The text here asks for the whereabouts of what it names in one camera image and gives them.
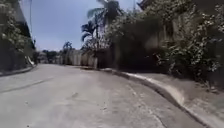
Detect pale fence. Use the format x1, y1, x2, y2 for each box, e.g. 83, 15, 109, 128
54, 49, 100, 70

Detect small palm tree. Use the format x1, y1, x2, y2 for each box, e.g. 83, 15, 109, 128
80, 20, 100, 52

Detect grey concrete road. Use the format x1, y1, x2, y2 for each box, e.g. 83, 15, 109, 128
0, 63, 208, 128

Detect tall palm tree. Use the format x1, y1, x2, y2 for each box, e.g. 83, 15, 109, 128
86, 0, 123, 45

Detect distant trees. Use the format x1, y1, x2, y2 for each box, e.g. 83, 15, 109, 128
39, 41, 74, 65

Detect pale concrete kerb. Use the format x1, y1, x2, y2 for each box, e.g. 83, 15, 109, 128
99, 67, 224, 128

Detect dense green bushes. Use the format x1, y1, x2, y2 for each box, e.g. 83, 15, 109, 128
99, 0, 224, 85

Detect grey concrete verge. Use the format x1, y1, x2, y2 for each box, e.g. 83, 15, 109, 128
133, 71, 224, 118

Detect low grey kerb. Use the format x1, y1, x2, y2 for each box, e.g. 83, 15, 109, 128
0, 64, 38, 78

